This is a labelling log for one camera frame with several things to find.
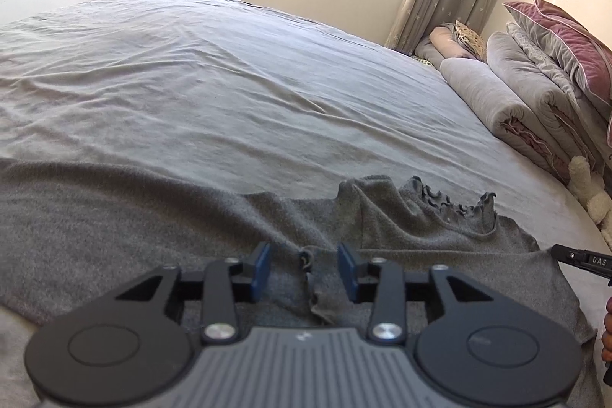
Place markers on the floral cushion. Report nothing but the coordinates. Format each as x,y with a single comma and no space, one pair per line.
471,37

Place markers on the small pillows by curtain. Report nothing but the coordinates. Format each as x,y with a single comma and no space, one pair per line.
447,42

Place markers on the grey ruffled knit garment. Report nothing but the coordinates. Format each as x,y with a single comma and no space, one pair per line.
143,221

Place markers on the light grey rolled quilt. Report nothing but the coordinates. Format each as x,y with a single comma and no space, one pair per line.
483,97

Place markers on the pale quilted blanket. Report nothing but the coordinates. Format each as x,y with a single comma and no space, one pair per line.
540,49

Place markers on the white plush toy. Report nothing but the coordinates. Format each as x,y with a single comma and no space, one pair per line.
585,188

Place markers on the bed with grey sheet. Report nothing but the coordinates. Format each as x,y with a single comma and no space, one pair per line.
191,78

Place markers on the grey rolled blanket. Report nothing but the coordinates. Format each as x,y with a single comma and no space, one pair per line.
432,49

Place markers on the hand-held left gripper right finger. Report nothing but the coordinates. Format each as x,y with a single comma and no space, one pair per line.
347,274

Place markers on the person's right hand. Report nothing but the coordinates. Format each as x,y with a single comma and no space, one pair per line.
608,326

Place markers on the green patterned cloth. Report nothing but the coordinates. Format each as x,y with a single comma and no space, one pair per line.
420,61

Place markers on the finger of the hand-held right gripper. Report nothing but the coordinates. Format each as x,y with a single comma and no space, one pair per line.
566,255

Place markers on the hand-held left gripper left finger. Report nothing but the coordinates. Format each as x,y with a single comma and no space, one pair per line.
260,274

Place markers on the grey folded quilt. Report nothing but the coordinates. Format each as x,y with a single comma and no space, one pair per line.
530,73

